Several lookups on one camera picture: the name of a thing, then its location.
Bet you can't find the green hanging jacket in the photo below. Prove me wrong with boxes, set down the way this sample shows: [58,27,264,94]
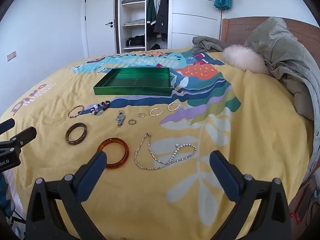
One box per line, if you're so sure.
[146,0,158,34]

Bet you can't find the green tray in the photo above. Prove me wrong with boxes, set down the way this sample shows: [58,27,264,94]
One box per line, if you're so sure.
[93,67,173,97]

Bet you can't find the white wardrobe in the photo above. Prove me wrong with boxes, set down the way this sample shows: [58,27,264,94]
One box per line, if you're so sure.
[116,0,223,54]

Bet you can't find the yellow printed bed cover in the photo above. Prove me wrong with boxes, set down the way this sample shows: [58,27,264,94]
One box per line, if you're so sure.
[0,47,316,240]

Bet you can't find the grey-olive fleece blanket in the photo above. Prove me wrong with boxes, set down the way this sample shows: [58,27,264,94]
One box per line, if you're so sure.
[192,36,227,53]

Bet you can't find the brown bag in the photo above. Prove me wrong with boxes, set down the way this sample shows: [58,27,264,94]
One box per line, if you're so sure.
[287,175,320,240]

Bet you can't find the silver wristwatch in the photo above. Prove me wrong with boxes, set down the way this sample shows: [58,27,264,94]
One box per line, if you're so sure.
[115,110,126,128]

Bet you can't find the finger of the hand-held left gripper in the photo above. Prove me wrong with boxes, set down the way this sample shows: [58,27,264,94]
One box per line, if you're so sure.
[0,119,16,136]
[7,126,37,153]

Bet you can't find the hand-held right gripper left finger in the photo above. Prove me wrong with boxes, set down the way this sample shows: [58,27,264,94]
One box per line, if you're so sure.
[25,151,108,240]

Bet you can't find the cream fur trim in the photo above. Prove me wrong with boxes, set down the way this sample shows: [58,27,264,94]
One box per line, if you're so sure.
[222,44,272,75]

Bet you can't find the white door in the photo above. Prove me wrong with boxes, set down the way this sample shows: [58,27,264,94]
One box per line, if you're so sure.
[84,0,117,58]

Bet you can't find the amber bangle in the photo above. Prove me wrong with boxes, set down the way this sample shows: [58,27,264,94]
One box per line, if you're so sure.
[97,137,130,170]

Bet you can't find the olive padded jacket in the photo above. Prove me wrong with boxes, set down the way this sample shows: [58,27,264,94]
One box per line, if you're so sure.
[244,16,320,188]

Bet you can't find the beaded bracelet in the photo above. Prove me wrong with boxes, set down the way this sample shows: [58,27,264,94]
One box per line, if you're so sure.
[90,100,111,116]

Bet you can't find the rhinestone chain necklace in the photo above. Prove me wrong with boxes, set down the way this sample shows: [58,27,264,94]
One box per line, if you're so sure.
[134,132,197,170]

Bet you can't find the dark hanging coat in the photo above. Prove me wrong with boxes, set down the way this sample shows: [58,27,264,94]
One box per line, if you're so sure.
[154,0,169,42]

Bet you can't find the silver cuff bracelet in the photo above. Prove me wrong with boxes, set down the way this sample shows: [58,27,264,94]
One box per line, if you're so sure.
[68,105,84,119]

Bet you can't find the black folded clothes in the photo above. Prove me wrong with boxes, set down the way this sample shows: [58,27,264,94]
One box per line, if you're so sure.
[126,35,146,48]

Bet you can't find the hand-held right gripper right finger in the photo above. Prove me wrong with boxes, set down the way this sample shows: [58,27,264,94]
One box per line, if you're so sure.
[209,151,292,240]

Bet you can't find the dark brown bangle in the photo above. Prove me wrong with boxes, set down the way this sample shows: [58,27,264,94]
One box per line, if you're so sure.
[65,122,88,146]

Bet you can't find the wooden headboard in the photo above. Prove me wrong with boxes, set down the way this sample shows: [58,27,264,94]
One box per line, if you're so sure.
[221,17,320,60]

